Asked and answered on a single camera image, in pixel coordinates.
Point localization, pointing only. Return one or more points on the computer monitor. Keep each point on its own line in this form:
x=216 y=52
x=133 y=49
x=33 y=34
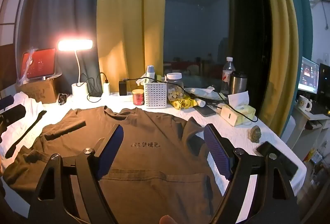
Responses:
x=308 y=76

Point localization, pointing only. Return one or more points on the red can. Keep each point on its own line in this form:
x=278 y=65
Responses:
x=138 y=97

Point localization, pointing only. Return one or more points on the white desk lamp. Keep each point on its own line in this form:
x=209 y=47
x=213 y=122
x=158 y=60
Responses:
x=74 y=45

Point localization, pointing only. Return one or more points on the white mug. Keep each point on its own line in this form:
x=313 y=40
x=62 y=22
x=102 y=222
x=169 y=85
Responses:
x=303 y=103

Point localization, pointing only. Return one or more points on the stainless steel tumbler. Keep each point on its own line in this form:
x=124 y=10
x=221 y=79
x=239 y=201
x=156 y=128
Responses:
x=237 y=83

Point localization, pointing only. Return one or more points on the person's right hand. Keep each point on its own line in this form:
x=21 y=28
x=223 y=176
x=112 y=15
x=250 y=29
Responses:
x=169 y=220

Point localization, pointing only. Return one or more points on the white perforated basket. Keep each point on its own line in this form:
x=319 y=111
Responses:
x=156 y=95

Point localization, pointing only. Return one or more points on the black power adapter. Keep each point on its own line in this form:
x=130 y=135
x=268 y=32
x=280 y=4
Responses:
x=123 y=88

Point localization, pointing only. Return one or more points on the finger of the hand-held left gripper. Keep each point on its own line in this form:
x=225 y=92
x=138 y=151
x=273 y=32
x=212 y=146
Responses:
x=14 y=114
x=6 y=102

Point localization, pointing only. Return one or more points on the green stone figure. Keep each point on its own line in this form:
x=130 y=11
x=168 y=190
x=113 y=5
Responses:
x=254 y=134

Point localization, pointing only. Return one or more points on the white tube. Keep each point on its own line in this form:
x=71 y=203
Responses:
x=200 y=102

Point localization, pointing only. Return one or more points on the teal curtain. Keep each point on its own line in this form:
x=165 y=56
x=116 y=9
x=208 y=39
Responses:
x=299 y=7
x=59 y=7

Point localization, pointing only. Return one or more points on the cardboard box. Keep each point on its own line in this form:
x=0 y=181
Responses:
x=42 y=91

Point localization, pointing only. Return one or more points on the white quilted table cover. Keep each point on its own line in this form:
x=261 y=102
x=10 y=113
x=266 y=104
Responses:
x=232 y=132

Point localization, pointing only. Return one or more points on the black keys bundle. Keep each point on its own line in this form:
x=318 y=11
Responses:
x=62 y=99

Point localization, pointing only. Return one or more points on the clear plastic water bottle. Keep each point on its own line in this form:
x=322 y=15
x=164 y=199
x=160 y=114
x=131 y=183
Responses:
x=228 y=72

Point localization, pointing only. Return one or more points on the blue capped bottle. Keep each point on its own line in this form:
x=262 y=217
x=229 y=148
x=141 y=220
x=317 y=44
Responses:
x=150 y=73

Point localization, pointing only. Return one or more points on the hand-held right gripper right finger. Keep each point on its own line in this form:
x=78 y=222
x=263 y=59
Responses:
x=216 y=152

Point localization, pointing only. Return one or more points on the white side desk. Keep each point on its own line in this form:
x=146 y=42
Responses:
x=300 y=121

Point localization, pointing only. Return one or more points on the wet wipes pack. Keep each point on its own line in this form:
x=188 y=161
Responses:
x=206 y=94

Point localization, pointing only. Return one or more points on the yellow curtain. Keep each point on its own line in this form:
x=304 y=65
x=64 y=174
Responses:
x=131 y=20
x=281 y=46

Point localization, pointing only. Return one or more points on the brown t-shirt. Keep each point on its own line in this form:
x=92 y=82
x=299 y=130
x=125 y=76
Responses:
x=154 y=175

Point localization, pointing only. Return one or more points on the white plug charger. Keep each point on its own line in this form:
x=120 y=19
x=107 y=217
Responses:
x=106 y=87

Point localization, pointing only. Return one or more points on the yellow green sponge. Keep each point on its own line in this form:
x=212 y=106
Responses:
x=159 y=78

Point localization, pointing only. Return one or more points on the grey smartphone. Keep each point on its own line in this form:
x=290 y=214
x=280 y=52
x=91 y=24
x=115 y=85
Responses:
x=205 y=111

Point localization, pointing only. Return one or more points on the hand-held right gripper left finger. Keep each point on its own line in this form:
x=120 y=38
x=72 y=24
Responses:
x=116 y=142

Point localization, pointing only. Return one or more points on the white power strip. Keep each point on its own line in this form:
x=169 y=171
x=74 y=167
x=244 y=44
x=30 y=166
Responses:
x=116 y=97

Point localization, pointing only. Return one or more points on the tablet with red screen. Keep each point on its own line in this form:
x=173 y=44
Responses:
x=38 y=63

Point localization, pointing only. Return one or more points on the yellow duck snack packet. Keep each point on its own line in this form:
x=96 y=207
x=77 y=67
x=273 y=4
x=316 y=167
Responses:
x=183 y=104

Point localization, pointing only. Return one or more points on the yellow tissue pack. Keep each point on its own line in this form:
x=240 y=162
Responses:
x=245 y=110

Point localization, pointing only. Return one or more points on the clear jar with white lid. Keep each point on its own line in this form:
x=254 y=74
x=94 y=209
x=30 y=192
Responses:
x=175 y=90

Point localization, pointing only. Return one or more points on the dark window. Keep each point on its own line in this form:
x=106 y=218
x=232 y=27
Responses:
x=201 y=20

